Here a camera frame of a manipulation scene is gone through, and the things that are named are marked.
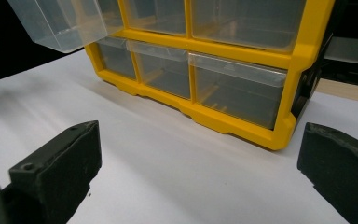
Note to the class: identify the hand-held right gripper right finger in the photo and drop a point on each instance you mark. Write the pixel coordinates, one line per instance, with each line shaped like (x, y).
(341, 168)

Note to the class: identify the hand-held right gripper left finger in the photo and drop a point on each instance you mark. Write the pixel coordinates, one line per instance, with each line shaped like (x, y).
(59, 168)

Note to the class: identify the wooden board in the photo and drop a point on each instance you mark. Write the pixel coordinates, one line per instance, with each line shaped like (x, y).
(348, 90)

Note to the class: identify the grey metal bar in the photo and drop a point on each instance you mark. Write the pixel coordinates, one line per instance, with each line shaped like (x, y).
(351, 51)

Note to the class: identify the pulled-out clear plastic drawer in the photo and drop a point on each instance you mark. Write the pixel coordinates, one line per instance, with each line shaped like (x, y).
(62, 25)

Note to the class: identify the yellow drawer cabinet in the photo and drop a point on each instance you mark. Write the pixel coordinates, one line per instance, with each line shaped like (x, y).
(236, 48)

